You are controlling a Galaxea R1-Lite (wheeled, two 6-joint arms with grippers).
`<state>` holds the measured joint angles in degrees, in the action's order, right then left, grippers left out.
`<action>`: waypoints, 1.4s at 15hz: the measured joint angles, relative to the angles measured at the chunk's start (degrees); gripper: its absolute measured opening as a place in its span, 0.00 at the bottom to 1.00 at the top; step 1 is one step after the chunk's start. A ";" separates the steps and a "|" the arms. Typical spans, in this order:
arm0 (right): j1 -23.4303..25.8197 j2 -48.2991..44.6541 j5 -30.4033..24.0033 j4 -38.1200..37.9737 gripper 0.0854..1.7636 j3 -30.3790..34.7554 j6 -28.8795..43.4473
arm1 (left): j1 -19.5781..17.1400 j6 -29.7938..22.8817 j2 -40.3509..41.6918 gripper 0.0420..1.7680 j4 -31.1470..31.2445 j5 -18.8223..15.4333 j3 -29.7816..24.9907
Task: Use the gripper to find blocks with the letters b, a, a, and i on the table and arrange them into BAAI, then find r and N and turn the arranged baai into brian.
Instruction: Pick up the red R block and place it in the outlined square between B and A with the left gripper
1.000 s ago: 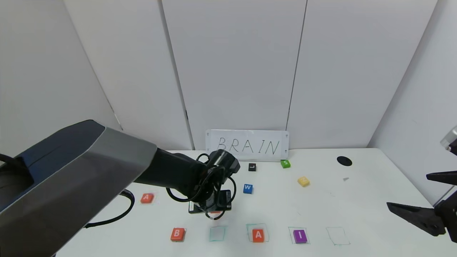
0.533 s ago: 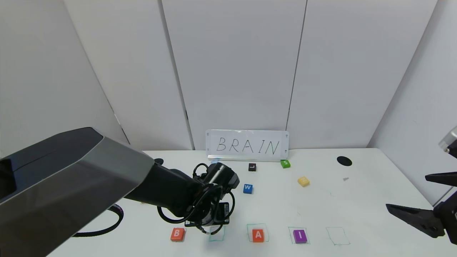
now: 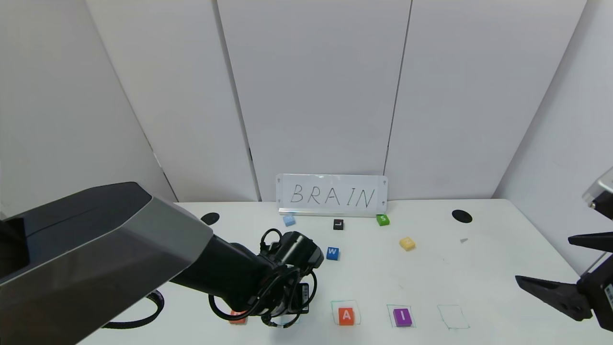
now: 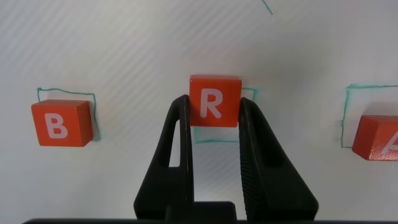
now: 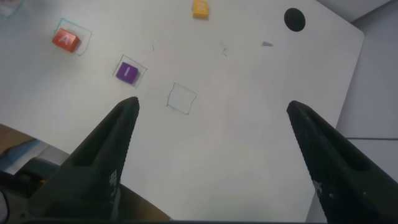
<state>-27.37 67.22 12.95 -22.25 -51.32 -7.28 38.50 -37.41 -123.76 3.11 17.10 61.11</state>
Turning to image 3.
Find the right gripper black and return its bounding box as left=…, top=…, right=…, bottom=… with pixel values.
left=515, top=231, right=613, bottom=332

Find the white BRAIN sign board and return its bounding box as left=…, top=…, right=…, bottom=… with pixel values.
left=276, top=174, right=388, bottom=217

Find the black left arm hose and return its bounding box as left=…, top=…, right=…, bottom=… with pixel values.
left=103, top=290, right=165, bottom=329

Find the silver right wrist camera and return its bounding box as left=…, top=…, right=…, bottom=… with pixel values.
left=582, top=167, right=613, bottom=221

